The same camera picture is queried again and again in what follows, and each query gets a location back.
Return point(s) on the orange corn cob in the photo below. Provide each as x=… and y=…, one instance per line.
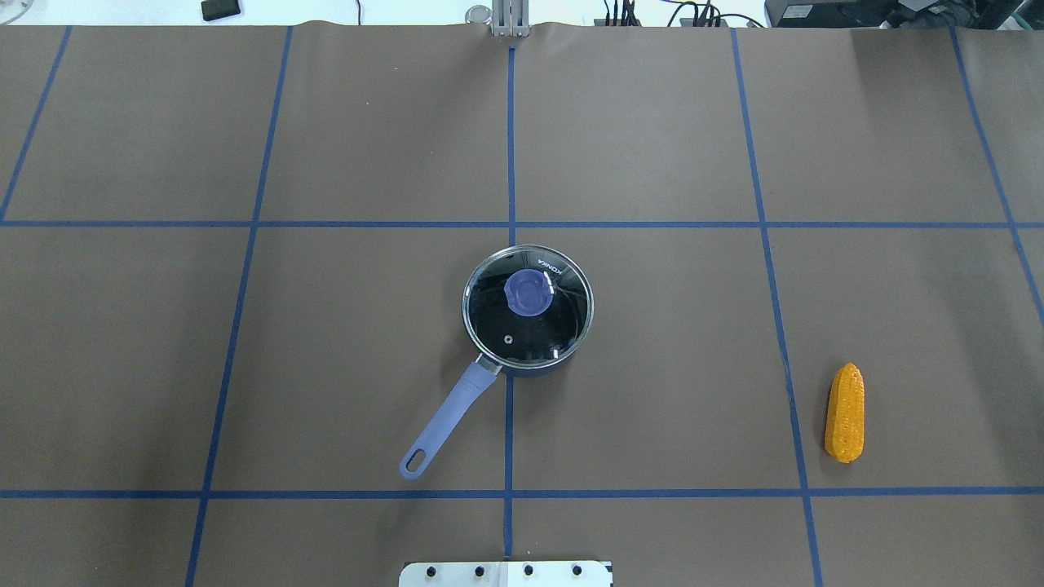
x=844, y=436

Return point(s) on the blue saucepan with handle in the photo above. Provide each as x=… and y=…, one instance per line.
x=478, y=377

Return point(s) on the small black device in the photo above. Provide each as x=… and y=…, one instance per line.
x=215, y=10

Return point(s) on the glass lid blue knob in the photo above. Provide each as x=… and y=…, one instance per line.
x=528, y=308

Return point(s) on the black monitor base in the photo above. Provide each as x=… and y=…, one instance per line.
x=826, y=14

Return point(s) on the aluminium frame post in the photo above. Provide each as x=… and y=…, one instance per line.
x=510, y=18

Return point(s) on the white camera stand base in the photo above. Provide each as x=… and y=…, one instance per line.
x=508, y=573

